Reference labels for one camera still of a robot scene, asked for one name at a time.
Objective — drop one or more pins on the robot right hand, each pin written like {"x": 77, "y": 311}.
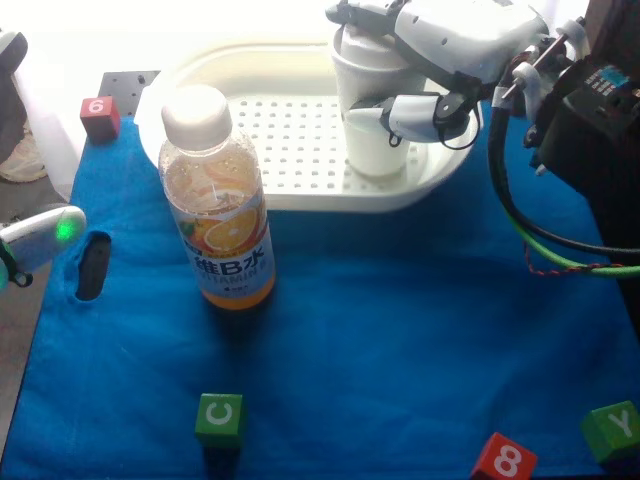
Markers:
{"x": 465, "y": 35}

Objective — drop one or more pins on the white plastic cup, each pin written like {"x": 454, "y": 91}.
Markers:
{"x": 370, "y": 75}

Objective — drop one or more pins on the orange vitamin water bottle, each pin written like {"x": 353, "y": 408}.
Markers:
{"x": 220, "y": 200}

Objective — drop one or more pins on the white perforated drain tray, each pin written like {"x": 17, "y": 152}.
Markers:
{"x": 295, "y": 150}

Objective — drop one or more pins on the blue table cloth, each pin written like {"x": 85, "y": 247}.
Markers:
{"x": 375, "y": 325}

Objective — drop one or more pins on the grey metal plate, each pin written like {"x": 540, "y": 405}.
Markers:
{"x": 122, "y": 90}

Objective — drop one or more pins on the red block with six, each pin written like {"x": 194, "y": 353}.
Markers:
{"x": 100, "y": 120}

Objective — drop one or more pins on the green block with Y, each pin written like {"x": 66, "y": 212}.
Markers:
{"x": 615, "y": 432}

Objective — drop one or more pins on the red block with eight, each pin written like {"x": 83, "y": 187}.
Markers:
{"x": 505, "y": 460}

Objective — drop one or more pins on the green block with C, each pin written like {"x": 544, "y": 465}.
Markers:
{"x": 220, "y": 417}

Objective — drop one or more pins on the person's shoe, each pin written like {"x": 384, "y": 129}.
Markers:
{"x": 22, "y": 160}

